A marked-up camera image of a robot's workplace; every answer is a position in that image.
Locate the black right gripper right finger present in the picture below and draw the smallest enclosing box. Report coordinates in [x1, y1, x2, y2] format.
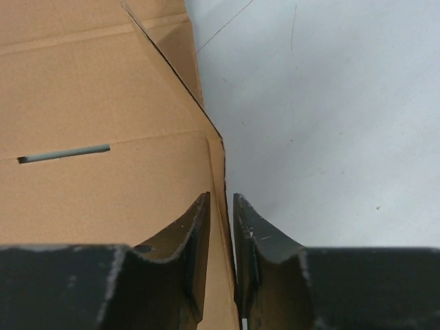
[233, 193, 439, 329]

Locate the cardboard box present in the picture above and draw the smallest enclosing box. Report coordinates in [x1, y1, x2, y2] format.
[1, 1, 239, 329]

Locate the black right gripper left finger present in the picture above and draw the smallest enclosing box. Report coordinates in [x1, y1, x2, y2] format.
[1, 192, 210, 329]

